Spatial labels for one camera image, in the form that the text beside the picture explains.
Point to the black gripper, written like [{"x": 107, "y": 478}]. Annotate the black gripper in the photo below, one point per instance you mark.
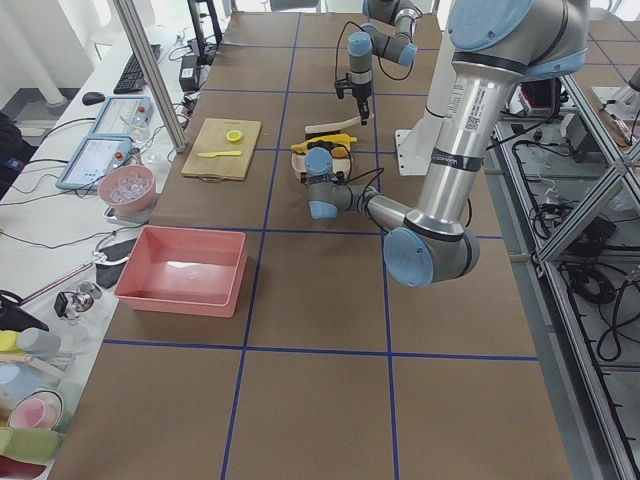
[{"x": 361, "y": 91}]

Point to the beige hand brush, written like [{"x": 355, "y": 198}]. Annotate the beige hand brush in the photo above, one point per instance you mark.
[{"x": 331, "y": 128}]

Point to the beige plastic dustpan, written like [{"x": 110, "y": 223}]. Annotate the beige plastic dustpan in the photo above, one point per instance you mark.
[{"x": 319, "y": 162}]

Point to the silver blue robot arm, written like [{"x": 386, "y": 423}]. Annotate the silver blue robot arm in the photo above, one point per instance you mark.
[
  {"x": 496, "y": 46},
  {"x": 387, "y": 36}
]

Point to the pink plastic bin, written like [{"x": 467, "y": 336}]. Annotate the pink plastic bin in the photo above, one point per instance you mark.
[{"x": 184, "y": 271}]

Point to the yellow toy lemon slice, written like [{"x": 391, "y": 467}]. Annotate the yellow toy lemon slice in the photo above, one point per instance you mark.
[{"x": 233, "y": 136}]

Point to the wooden cutting board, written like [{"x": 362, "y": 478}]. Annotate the wooden cutting board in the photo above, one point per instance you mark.
[{"x": 211, "y": 137}]

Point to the yellow toy knife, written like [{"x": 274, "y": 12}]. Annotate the yellow toy knife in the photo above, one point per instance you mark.
[{"x": 215, "y": 154}]

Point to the black keyboard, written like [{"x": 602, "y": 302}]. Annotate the black keyboard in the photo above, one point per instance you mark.
[{"x": 132, "y": 79}]

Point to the upper blue teach pendant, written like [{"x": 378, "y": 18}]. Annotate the upper blue teach pendant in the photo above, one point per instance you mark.
[{"x": 120, "y": 114}]

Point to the blue teach pendant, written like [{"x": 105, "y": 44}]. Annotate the blue teach pendant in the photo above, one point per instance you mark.
[
  {"x": 120, "y": 114},
  {"x": 96, "y": 157}
]

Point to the pink bowl on scale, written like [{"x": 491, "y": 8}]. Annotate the pink bowl on scale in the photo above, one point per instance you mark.
[{"x": 128, "y": 189}]

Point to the lower blue teach pendant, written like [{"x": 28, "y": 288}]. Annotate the lower blue teach pendant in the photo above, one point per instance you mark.
[{"x": 96, "y": 157}]

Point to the black computer mouse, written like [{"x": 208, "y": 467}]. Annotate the black computer mouse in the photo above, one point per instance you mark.
[{"x": 92, "y": 98}]

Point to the pink cup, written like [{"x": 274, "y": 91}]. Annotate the pink cup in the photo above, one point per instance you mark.
[{"x": 43, "y": 410}]

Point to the green cup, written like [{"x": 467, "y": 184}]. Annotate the green cup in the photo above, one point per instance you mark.
[{"x": 31, "y": 445}]

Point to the aluminium frame post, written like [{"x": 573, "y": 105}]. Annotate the aluminium frame post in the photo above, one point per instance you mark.
[{"x": 141, "y": 49}]

